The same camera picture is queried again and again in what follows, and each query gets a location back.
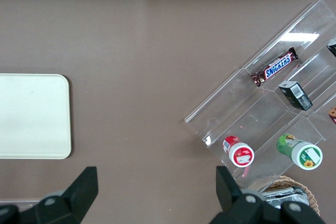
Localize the aluminium foil containers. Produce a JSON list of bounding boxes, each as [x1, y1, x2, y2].
[[262, 186, 310, 208]]

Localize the clear acrylic tiered display stand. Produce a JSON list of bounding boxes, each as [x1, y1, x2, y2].
[[183, 0, 336, 190]]

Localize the green bottle with white cap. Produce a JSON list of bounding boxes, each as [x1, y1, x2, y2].
[[276, 133, 323, 170]]

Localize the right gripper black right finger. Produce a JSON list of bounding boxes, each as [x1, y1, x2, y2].
[[209, 166, 281, 224]]

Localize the brown cookie box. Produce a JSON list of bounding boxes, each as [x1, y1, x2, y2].
[[328, 105, 336, 124]]

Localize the small black barcode box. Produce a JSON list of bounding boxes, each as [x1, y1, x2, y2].
[[278, 81, 313, 111]]

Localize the red bottle with white cap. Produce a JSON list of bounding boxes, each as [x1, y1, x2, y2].
[[222, 135, 255, 168]]

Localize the cream plastic tray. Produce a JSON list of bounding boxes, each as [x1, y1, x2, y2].
[[0, 73, 72, 159]]

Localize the Snickers chocolate bar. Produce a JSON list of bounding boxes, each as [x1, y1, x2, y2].
[[250, 47, 299, 88]]

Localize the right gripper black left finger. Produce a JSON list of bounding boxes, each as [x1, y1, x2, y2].
[[19, 166, 99, 224]]

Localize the small wicker basket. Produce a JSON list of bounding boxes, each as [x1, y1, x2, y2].
[[248, 175, 321, 217]]

